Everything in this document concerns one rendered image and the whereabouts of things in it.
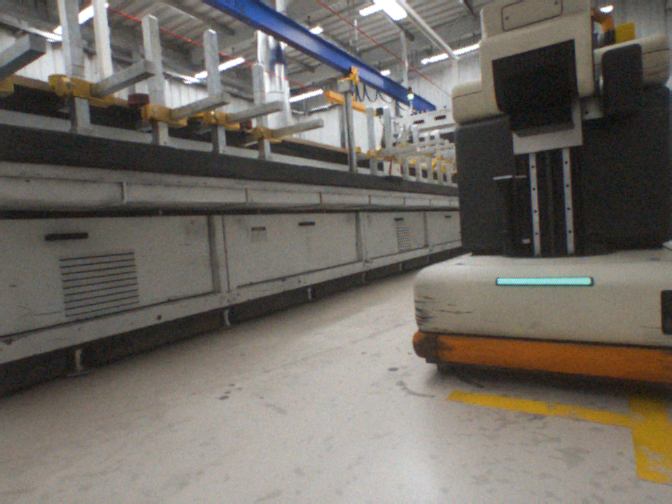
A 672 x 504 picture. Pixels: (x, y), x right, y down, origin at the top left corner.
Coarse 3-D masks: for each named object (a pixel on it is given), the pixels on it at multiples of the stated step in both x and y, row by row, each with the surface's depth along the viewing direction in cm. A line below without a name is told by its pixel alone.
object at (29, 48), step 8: (24, 40) 83; (32, 40) 82; (40, 40) 84; (8, 48) 87; (16, 48) 85; (24, 48) 83; (32, 48) 82; (40, 48) 83; (0, 56) 89; (8, 56) 87; (16, 56) 85; (24, 56) 85; (32, 56) 85; (40, 56) 85; (0, 64) 89; (8, 64) 88; (16, 64) 88; (24, 64) 88; (0, 72) 91; (8, 72) 92; (16, 72) 92; (0, 80) 95
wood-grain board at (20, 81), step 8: (16, 80) 119; (24, 80) 121; (32, 80) 123; (40, 80) 124; (32, 88) 123; (40, 88) 124; (48, 88) 126; (112, 104) 143; (120, 104) 145; (128, 104) 147; (192, 120) 170; (288, 136) 223; (304, 144) 235; (312, 144) 241; (320, 144) 247; (344, 152) 270; (424, 168) 389; (456, 176) 471
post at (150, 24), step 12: (144, 24) 134; (156, 24) 135; (144, 36) 134; (156, 36) 135; (156, 48) 135; (156, 60) 134; (156, 72) 134; (156, 84) 134; (156, 96) 134; (156, 132) 135
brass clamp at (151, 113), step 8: (144, 112) 133; (152, 112) 132; (160, 112) 134; (168, 112) 137; (144, 120) 133; (152, 120) 134; (160, 120) 134; (168, 120) 137; (176, 120) 139; (184, 120) 142; (176, 128) 145
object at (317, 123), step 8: (312, 120) 168; (320, 120) 166; (280, 128) 176; (288, 128) 174; (296, 128) 172; (304, 128) 170; (312, 128) 169; (272, 136) 179; (280, 136) 179; (240, 144) 189; (248, 144) 189
